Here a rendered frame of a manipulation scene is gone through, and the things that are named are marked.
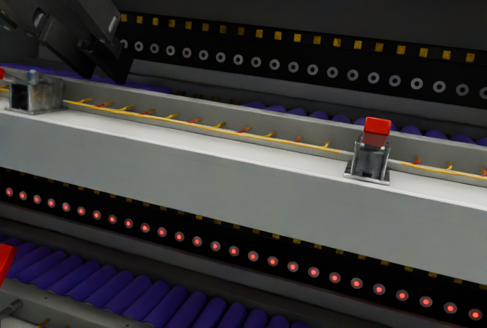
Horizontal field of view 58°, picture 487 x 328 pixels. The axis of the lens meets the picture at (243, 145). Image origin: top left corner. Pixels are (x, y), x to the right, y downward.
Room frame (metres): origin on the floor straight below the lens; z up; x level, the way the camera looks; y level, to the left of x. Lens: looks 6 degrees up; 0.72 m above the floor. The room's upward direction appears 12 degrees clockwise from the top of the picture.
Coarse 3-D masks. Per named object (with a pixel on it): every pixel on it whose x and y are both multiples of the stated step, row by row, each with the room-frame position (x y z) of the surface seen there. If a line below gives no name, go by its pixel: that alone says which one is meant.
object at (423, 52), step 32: (128, 32) 0.50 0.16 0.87; (160, 32) 0.48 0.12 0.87; (192, 32) 0.47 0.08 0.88; (224, 32) 0.46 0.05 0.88; (256, 32) 0.45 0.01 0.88; (288, 32) 0.44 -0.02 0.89; (192, 64) 0.48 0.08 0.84; (224, 64) 0.47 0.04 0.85; (320, 64) 0.44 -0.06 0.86; (352, 64) 0.43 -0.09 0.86; (384, 64) 0.42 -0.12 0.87; (416, 64) 0.41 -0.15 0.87; (448, 64) 0.40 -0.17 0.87; (480, 64) 0.39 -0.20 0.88; (416, 96) 0.42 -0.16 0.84; (448, 96) 0.41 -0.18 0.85
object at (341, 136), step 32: (64, 96) 0.38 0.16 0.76; (96, 96) 0.37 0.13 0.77; (128, 96) 0.36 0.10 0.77; (160, 96) 0.35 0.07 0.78; (224, 128) 0.34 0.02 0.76; (256, 128) 0.33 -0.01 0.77; (288, 128) 0.32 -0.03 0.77; (320, 128) 0.32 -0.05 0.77; (352, 128) 0.31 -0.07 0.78; (416, 160) 0.29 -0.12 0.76; (448, 160) 0.29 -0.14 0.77; (480, 160) 0.29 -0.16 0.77
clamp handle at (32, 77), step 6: (0, 72) 0.31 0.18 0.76; (30, 72) 0.34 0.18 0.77; (36, 72) 0.34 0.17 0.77; (0, 78) 0.31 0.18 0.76; (6, 78) 0.32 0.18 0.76; (12, 78) 0.32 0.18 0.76; (18, 78) 0.33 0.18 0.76; (30, 78) 0.34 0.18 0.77; (36, 78) 0.34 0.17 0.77; (18, 84) 0.33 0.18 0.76; (24, 84) 0.33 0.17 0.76; (30, 84) 0.34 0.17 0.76
